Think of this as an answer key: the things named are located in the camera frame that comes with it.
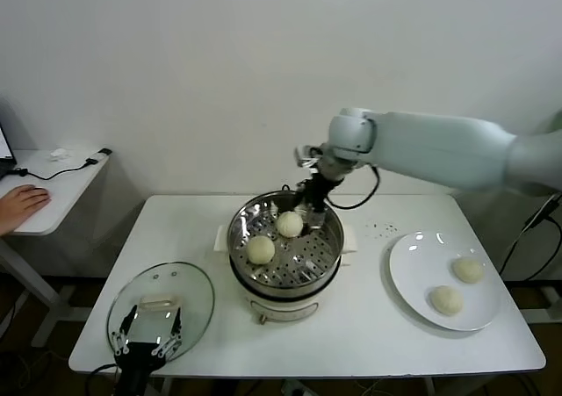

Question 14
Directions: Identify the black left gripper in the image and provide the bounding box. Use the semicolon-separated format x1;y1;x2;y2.
111;304;184;396

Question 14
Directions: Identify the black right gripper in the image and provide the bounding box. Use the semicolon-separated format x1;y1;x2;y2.
292;174;338;232

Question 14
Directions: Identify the white steamed baozi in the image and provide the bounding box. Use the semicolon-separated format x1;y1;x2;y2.
246;234;277;266
450;256;485;284
428;284;465;316
276;211;305;240

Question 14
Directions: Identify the glass lid with cream handle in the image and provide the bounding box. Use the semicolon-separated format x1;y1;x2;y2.
106;261;216;367

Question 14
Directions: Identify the steel steamer basket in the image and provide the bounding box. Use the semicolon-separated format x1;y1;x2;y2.
227;184;345;289

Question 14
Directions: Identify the person's right hand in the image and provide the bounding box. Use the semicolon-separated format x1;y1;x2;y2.
0;184;52;236

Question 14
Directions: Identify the white round plate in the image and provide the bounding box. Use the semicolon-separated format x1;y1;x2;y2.
380;230;503;332

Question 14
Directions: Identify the white side desk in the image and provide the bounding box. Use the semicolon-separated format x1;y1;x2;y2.
0;148;112;349

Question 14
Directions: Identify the black laptop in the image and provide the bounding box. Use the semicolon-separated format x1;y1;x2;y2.
0;121;19;180

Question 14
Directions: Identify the white furniture foot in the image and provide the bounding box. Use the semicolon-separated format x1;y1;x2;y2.
539;284;562;325

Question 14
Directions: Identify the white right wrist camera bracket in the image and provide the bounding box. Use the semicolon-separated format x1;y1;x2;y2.
292;142;327;171

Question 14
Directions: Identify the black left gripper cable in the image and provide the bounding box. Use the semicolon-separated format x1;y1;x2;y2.
85;362;122;396

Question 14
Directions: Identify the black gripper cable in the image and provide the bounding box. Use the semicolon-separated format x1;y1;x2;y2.
85;362;122;396
324;163;381;211

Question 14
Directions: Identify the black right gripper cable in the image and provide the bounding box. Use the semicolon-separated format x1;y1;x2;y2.
324;163;381;211

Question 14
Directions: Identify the black cable with adapter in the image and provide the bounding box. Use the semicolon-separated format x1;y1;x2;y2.
15;148;112;182

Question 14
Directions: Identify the black wall power cable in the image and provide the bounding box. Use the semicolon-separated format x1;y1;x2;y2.
500;192;562;283

